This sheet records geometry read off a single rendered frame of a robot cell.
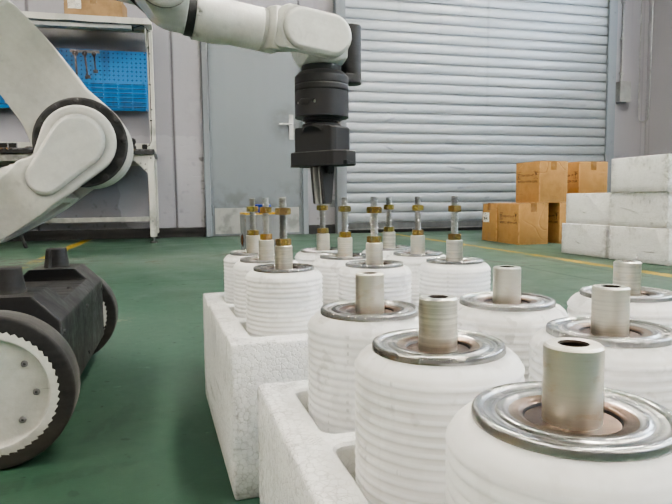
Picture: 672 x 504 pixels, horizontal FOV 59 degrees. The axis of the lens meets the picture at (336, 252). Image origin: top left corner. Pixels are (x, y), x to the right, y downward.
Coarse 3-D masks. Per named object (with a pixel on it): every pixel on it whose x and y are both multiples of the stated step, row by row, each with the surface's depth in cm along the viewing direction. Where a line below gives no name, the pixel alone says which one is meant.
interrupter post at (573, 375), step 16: (544, 352) 23; (560, 352) 22; (576, 352) 22; (592, 352) 22; (544, 368) 23; (560, 368) 22; (576, 368) 22; (592, 368) 22; (544, 384) 23; (560, 384) 22; (576, 384) 22; (592, 384) 22; (544, 400) 23; (560, 400) 22; (576, 400) 22; (592, 400) 22; (544, 416) 23; (560, 416) 22; (576, 416) 22; (592, 416) 22
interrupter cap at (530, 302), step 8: (464, 296) 50; (472, 296) 51; (480, 296) 51; (488, 296) 51; (528, 296) 50; (536, 296) 50; (544, 296) 50; (464, 304) 48; (472, 304) 47; (480, 304) 46; (488, 304) 46; (496, 304) 47; (504, 304) 47; (520, 304) 46; (528, 304) 46; (536, 304) 47; (544, 304) 46; (552, 304) 46
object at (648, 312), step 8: (576, 296) 53; (568, 304) 53; (576, 304) 52; (584, 304) 51; (632, 304) 48; (640, 304) 48; (648, 304) 48; (656, 304) 48; (664, 304) 48; (568, 312) 53; (576, 312) 52; (584, 312) 51; (632, 312) 48; (640, 312) 48; (648, 312) 48; (656, 312) 48; (664, 312) 48; (648, 320) 48; (656, 320) 48; (664, 320) 48
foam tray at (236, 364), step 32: (224, 320) 79; (224, 352) 72; (256, 352) 67; (288, 352) 68; (224, 384) 74; (256, 384) 67; (224, 416) 75; (256, 416) 67; (224, 448) 76; (256, 448) 68; (256, 480) 68
